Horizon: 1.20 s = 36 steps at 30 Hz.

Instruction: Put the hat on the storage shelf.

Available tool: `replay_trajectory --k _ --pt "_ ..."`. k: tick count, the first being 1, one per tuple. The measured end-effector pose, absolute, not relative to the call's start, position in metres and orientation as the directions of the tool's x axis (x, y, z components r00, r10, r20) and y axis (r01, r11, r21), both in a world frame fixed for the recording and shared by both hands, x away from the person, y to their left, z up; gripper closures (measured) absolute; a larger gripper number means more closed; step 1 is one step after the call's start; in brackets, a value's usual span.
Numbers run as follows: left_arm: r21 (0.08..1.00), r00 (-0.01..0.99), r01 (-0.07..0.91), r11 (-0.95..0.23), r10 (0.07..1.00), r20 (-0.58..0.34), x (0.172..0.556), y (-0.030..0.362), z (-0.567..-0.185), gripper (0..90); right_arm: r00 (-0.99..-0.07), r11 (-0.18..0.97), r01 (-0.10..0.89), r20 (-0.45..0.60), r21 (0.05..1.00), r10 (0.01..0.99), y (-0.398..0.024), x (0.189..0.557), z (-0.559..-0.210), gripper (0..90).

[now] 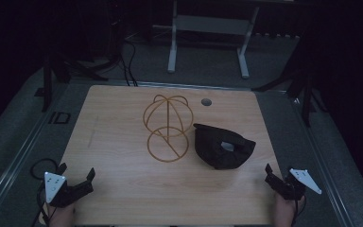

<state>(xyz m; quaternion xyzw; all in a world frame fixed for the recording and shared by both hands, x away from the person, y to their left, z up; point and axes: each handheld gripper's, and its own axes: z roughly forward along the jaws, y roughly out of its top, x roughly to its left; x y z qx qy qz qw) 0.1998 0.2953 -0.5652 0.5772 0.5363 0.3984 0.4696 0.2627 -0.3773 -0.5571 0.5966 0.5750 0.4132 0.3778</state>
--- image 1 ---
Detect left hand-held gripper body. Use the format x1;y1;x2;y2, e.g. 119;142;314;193
43;171;95;209

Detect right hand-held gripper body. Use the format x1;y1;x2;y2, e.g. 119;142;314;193
264;167;323;201

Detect black cap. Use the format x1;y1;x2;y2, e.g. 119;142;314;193
192;122;257;170

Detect gold wire hat stand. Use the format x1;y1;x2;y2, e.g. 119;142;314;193
142;94;195;164

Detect person's right hand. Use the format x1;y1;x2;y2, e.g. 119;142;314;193
273;191;306;227

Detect person's left hand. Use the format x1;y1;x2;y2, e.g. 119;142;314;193
46;201;77;227

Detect black tripod stand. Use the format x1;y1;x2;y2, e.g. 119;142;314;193
33;51;110;114
251;60;329;129

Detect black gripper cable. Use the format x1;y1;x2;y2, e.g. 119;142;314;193
291;196;307;225
31;182;51;227

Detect black coiled cable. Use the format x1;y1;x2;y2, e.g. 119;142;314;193
29;157;60;182

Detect black floor cables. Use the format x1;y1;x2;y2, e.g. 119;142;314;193
118;39;140;88

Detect white metal desk frame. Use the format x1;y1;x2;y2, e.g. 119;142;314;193
152;0;262;79

